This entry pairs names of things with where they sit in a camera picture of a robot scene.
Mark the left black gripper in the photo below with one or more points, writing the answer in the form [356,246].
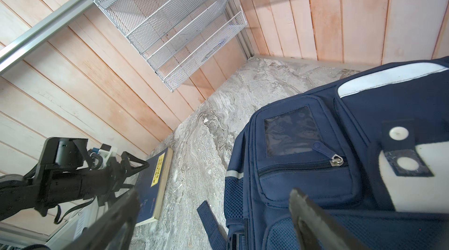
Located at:
[67,171]

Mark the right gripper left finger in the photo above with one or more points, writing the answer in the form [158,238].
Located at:
[114,230]

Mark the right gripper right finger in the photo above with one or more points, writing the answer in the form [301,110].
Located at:
[315,229]

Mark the dark blue book underneath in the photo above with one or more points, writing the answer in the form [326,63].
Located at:
[151,186]

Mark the navy blue student backpack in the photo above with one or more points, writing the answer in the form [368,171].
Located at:
[372,150]

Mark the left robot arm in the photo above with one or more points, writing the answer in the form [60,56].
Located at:
[20,193]

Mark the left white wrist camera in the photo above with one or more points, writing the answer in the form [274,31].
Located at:
[105,152]

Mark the white wire shelf rack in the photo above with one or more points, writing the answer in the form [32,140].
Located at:
[175,37]

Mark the aluminium frame horizontal bar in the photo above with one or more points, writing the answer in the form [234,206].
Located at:
[41,32]

